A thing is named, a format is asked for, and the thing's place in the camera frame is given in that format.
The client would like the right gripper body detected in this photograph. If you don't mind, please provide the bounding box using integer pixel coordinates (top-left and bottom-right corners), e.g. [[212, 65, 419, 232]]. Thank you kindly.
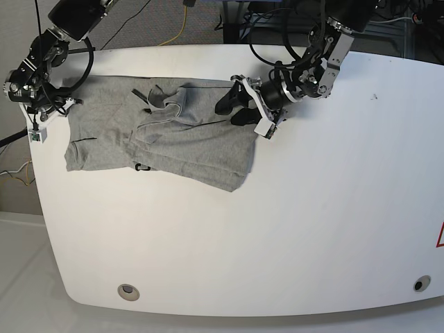
[[19, 97, 83, 130]]

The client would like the yellow cable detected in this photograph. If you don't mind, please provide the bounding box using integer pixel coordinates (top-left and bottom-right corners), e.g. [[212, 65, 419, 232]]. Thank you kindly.
[[158, 5, 189, 47]]

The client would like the right table grommet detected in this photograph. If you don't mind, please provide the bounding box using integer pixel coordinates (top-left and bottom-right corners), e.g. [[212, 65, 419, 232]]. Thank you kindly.
[[413, 275, 431, 292]]

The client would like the black table leg base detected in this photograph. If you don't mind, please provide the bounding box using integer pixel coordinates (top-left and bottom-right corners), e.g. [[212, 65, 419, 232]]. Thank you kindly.
[[222, 23, 242, 44]]

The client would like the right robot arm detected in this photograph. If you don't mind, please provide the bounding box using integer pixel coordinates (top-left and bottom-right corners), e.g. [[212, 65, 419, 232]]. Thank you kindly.
[[3, 0, 117, 134]]

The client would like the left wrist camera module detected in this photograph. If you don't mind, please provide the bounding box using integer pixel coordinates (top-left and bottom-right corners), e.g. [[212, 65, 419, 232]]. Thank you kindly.
[[28, 128, 47, 144]]

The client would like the table grommet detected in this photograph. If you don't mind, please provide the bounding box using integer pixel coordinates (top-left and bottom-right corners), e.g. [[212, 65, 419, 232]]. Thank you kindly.
[[413, 275, 431, 292], [117, 284, 140, 302]]

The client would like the left table grommet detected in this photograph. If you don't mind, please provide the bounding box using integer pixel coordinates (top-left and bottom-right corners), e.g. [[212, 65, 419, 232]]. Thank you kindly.
[[117, 284, 140, 302]]

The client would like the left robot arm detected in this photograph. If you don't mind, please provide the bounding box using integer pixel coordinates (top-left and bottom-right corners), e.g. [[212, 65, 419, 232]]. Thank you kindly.
[[214, 1, 377, 126]]

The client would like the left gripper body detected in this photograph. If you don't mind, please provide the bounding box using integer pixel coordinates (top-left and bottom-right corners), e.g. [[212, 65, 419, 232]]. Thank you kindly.
[[231, 76, 287, 125]]

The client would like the white cable on floor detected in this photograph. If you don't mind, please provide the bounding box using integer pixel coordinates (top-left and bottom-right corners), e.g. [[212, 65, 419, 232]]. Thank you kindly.
[[0, 159, 33, 175]]

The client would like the grey T-shirt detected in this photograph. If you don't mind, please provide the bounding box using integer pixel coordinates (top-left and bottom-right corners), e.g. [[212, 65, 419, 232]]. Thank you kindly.
[[65, 76, 257, 192]]

